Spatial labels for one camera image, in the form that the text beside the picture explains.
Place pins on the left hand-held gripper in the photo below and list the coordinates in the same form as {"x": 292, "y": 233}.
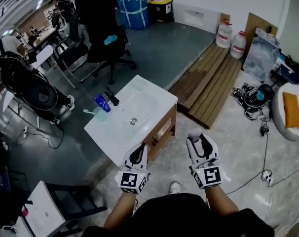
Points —
{"x": 132, "y": 180}

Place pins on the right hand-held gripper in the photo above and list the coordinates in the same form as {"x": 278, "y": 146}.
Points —
{"x": 210, "y": 176}

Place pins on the pale bar of soap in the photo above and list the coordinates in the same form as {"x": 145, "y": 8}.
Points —
{"x": 194, "y": 134}

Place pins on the person's left forearm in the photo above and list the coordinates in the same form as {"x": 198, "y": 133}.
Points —
{"x": 121, "y": 211}

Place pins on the person's right forearm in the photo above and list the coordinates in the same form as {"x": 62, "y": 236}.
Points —
{"x": 221, "y": 201}

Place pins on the white ceramic sink basin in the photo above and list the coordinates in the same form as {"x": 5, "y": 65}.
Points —
{"x": 120, "y": 130}

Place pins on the metal sink drain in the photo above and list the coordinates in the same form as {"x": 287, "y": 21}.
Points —
{"x": 133, "y": 121}

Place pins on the wooden vanity cabinet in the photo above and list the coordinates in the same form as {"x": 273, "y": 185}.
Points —
{"x": 164, "y": 132}

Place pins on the person's white shoe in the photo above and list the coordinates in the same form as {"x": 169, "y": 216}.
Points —
{"x": 175, "y": 187}

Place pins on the clear green cup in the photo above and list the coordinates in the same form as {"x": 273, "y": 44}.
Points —
{"x": 100, "y": 114}

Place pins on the black faucet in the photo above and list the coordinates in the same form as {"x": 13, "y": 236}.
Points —
{"x": 113, "y": 99}

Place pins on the blue bottle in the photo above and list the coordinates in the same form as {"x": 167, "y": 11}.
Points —
{"x": 103, "y": 104}

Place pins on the white toothbrush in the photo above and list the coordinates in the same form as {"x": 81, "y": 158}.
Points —
{"x": 87, "y": 111}

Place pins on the wooden slatted platform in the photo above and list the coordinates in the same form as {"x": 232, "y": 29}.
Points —
{"x": 208, "y": 83}

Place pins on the white power strip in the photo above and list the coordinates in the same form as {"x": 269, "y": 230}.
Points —
{"x": 268, "y": 178}
{"x": 25, "y": 131}

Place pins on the person's black clothing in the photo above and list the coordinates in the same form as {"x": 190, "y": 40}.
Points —
{"x": 176, "y": 218}

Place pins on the black metal chair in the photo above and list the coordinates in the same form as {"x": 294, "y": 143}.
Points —
{"x": 73, "y": 201}

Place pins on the white round seat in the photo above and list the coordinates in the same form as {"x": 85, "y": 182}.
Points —
{"x": 280, "y": 122}

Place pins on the white table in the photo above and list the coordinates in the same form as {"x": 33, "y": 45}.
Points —
{"x": 42, "y": 211}

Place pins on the clear water jug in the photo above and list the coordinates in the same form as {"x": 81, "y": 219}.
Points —
{"x": 224, "y": 34}
{"x": 237, "y": 46}

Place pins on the clear plastic wrap bundle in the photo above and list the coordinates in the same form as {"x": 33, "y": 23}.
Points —
{"x": 261, "y": 55}

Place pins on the blue cloth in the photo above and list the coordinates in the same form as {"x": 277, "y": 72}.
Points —
{"x": 110, "y": 39}

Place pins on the dark blue bag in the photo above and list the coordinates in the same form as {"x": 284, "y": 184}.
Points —
{"x": 295, "y": 71}

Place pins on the black folding chair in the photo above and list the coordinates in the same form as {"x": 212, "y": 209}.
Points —
{"x": 73, "y": 53}

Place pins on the black office chair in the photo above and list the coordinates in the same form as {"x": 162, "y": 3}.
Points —
{"x": 102, "y": 33}

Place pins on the small cardboard sheet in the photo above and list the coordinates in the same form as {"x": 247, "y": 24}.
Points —
{"x": 225, "y": 17}

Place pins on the white chair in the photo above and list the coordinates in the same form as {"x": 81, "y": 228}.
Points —
{"x": 44, "y": 55}

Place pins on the large cardboard sheet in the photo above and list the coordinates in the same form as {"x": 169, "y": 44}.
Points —
{"x": 258, "y": 25}

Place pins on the black bin with yellow lid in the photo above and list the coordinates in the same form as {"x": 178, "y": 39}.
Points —
{"x": 161, "y": 11}

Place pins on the large blue taped bag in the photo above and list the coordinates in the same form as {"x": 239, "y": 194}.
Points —
{"x": 133, "y": 9}

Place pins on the white wall panel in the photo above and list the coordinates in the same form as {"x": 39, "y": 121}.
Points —
{"x": 196, "y": 17}

